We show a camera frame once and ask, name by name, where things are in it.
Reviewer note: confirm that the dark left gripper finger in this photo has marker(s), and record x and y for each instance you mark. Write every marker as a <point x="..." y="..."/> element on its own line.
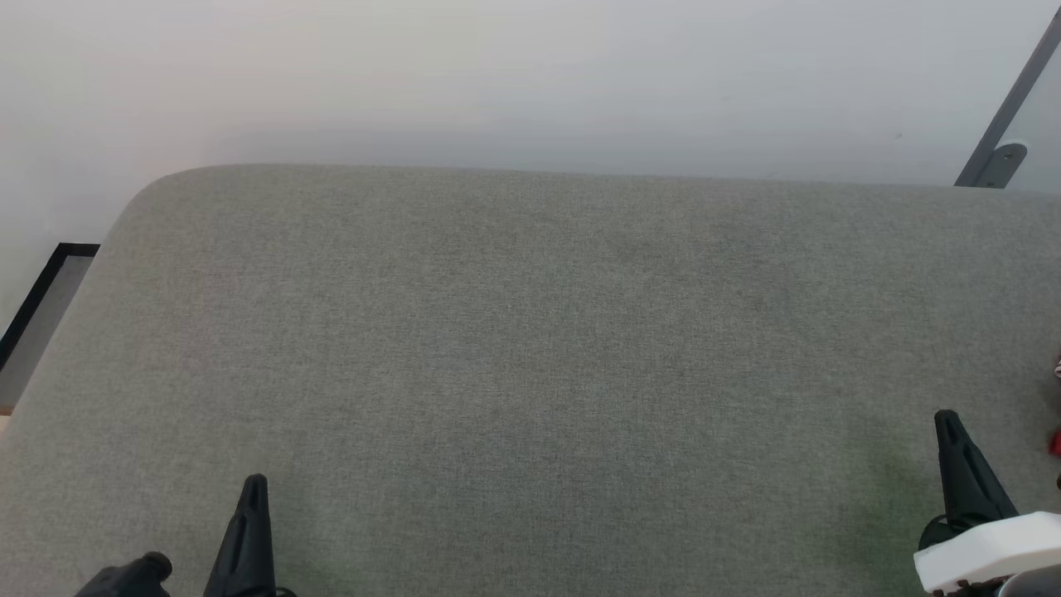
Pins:
<point x="244" y="555"/>

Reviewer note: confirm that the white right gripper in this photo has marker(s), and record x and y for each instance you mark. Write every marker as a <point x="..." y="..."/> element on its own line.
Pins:
<point x="995" y="547"/>

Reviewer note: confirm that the red and white garment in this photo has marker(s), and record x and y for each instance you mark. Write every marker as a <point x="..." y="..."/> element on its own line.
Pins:
<point x="1058" y="444"/>

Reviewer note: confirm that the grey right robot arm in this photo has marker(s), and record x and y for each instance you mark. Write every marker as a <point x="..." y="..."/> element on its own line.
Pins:
<point x="1036" y="587"/>

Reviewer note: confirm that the black framed floor panel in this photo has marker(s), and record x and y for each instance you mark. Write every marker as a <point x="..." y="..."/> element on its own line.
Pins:
<point x="41" y="315"/>

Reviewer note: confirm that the grey fabric sofa cushion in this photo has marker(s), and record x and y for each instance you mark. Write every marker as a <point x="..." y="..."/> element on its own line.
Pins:
<point x="514" y="373"/>

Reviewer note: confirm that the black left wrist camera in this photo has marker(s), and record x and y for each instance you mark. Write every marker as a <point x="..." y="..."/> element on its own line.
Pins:
<point x="133" y="580"/>

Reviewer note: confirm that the grey metal post bracket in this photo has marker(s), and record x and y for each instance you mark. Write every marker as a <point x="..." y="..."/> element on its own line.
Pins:
<point x="1003" y="162"/>

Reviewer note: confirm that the grey metal post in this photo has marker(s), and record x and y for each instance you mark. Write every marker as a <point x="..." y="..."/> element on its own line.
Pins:
<point x="1011" y="108"/>

